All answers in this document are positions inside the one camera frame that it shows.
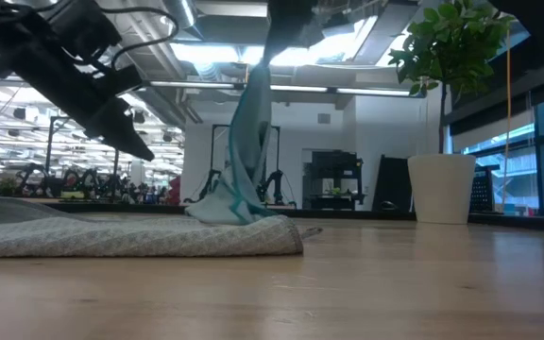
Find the black background robot workstation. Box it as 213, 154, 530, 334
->
198, 124, 297, 210
16, 115, 131, 200

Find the yellow hanging cord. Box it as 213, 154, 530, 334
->
501, 27, 513, 212

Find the black shelf unit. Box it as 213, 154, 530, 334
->
308, 149, 366, 212

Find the linear ceiling light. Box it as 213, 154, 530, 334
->
146, 79, 415, 98

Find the green leafy potted tree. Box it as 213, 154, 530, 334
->
387, 0, 517, 155

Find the silver ceiling duct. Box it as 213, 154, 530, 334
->
161, 0, 197, 29

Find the black aluminium table frame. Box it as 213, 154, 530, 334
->
49, 201, 544, 233

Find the white plant pot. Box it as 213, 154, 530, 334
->
407, 153, 477, 226

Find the grey waffle microfiber towel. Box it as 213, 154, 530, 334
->
0, 196, 323, 259

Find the red background object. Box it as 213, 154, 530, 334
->
166, 175, 182, 205

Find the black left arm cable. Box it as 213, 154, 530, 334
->
96, 7, 180, 72

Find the small background plant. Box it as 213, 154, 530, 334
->
0, 177, 19, 197

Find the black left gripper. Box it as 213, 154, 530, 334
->
0, 25, 156, 162

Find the black perforated crate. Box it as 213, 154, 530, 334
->
468, 164, 496, 213

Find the black leaning board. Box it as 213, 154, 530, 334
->
370, 154, 414, 212

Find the light blue teal-trimmed microfiber towel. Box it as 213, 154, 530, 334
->
185, 60, 278, 227

